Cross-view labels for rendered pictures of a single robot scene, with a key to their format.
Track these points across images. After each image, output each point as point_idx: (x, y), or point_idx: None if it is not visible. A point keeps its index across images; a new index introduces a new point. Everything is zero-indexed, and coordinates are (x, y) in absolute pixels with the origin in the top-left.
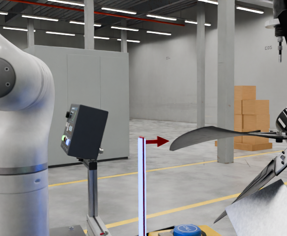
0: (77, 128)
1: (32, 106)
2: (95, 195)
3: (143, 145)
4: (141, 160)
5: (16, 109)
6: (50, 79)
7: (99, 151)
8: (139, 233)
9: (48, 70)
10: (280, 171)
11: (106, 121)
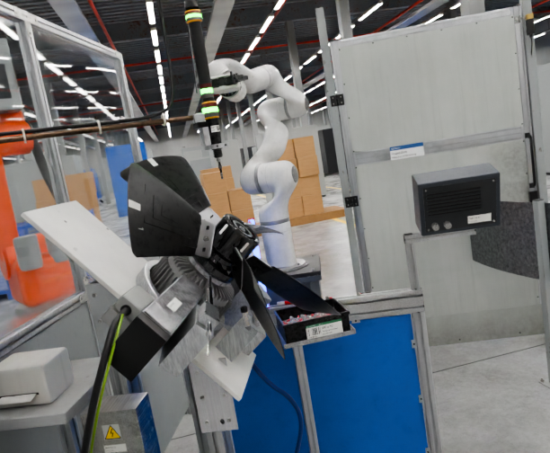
0: (413, 199)
1: (268, 191)
2: (408, 269)
3: None
4: None
5: (253, 194)
6: (270, 177)
7: (431, 226)
8: None
9: (270, 172)
10: None
11: (419, 196)
